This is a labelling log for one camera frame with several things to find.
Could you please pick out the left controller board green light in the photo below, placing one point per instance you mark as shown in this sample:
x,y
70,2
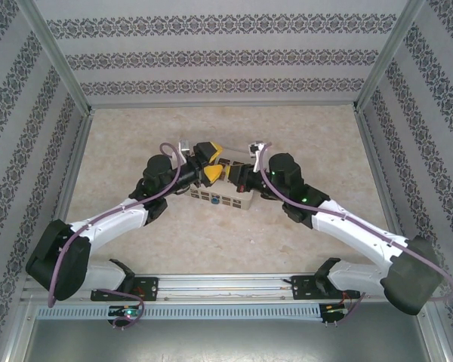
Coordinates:
x,y
126,312

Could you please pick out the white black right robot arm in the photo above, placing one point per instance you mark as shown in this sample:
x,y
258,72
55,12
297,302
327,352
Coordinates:
x,y
355,230

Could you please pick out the controller board green light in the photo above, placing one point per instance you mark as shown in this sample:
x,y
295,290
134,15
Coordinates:
x,y
334,308
126,312

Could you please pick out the right controller board green light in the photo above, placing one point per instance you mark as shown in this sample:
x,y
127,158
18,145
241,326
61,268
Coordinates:
x,y
334,308

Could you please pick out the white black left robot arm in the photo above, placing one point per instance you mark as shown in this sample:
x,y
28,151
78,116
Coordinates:
x,y
109,222

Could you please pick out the aluminium frame post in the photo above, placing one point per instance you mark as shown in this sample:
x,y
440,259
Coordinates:
x,y
389,56
56,56

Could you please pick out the grey metal sheet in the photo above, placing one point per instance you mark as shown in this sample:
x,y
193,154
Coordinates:
x,y
226,343

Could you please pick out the wooden box with picture tiles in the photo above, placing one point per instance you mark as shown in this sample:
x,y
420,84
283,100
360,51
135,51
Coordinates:
x,y
230,201

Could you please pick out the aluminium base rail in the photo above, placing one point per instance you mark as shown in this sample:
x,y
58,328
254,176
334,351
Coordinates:
x,y
222,287

